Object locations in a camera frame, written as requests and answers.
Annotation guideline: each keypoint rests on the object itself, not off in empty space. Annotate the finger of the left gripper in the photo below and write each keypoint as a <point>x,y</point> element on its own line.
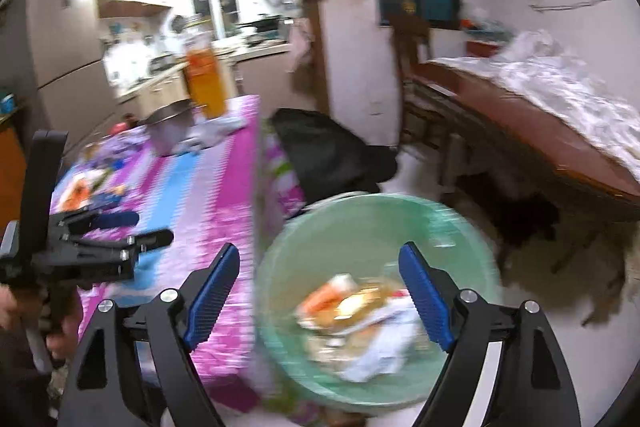
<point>135,245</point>
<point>81,223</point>

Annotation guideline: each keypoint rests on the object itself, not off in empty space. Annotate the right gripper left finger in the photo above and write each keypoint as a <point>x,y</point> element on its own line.
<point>105,384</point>

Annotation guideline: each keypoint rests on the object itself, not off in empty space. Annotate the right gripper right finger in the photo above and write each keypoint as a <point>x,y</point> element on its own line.
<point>532,386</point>

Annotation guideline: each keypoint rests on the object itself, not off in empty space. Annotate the white plastic wrapper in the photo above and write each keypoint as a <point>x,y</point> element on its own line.
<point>398,330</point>

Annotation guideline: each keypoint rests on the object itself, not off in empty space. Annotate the orange white paper bag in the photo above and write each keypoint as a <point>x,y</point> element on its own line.
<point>318,309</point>

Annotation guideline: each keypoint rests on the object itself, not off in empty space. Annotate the blue cigarette box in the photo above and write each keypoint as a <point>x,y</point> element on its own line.
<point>108,199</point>

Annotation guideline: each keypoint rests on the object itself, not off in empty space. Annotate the green lined trash bin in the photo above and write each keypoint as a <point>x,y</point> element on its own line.
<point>361,236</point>

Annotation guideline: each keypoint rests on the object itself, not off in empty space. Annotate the person's left hand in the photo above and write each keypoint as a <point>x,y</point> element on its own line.
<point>23,305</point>

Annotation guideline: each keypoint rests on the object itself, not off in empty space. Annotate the purple snack bag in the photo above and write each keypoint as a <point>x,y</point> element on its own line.
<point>114,150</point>

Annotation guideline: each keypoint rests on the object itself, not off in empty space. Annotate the orange wooden cabinet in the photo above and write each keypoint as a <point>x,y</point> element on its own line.
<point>12,173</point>

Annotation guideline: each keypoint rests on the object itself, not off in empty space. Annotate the steel pot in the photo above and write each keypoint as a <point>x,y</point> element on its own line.
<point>169,125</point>

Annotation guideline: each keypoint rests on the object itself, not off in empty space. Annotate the grey refrigerator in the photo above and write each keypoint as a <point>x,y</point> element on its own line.
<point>51,60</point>

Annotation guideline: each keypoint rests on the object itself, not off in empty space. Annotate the orange juice bottle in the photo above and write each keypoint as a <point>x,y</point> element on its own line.
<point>205,84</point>

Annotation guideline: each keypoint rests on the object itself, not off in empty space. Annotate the black cloth on floor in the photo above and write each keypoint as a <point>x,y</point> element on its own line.
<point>327,158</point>

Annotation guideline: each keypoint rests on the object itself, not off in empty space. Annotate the pink hanging cloth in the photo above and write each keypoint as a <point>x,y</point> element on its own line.
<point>300,39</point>

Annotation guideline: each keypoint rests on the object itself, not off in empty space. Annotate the dark wooden table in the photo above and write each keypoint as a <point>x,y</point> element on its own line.
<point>555,158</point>

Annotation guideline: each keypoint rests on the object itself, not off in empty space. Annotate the white plastic sheet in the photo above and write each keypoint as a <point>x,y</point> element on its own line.
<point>534,66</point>

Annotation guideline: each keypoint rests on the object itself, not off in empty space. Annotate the wooden chair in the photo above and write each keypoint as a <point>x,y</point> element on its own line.
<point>409,32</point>

